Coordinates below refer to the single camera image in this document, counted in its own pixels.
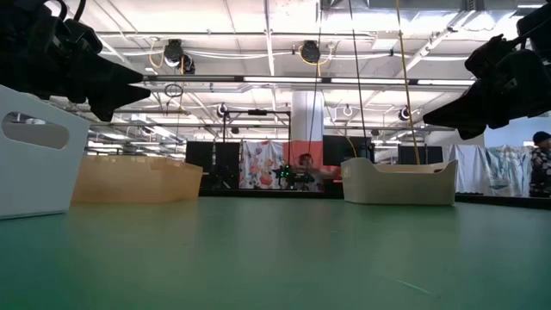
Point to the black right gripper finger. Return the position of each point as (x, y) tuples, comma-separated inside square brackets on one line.
[(473, 109), (469, 130)]

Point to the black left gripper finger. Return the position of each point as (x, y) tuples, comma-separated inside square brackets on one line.
[(112, 73), (114, 99)]

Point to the white hanging cloth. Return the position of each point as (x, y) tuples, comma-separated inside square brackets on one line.
[(471, 168)]

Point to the black partition panel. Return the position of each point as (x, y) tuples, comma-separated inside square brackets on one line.
[(202, 163), (426, 154)]

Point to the blue patterned hanging cloth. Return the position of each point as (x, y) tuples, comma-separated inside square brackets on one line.
[(508, 170)]

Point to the person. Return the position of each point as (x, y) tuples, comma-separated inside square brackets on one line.
[(540, 168), (306, 160)]

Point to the white plastic basket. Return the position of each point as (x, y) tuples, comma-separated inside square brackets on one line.
[(43, 181), (396, 187)]

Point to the floral patterned cloth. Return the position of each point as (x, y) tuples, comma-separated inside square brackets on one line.
[(258, 163)]

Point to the white and orange column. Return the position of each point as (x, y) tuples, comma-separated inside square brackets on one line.
[(307, 125)]

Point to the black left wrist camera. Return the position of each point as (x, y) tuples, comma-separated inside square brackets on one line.
[(73, 39)]

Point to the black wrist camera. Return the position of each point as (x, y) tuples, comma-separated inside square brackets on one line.
[(73, 39), (486, 56)]

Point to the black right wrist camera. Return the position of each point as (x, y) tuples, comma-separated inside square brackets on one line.
[(486, 56)]

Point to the black background rig frame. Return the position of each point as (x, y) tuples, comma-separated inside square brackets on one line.
[(258, 112)]

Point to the overhead light bar rail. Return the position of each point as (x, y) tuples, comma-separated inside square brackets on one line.
[(280, 79)]

